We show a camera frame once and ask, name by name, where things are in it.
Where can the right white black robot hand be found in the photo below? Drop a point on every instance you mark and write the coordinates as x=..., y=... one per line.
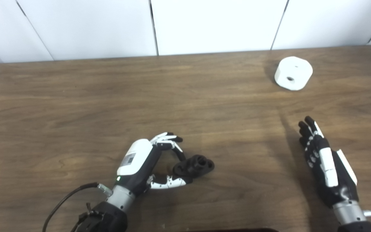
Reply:
x=328, y=167

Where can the round white plastic piece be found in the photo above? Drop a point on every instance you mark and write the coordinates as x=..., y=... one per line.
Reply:
x=293, y=72

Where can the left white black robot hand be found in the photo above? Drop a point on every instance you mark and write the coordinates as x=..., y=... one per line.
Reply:
x=135, y=158

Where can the black flanged holder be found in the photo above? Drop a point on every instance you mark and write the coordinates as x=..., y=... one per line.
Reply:
x=195, y=166

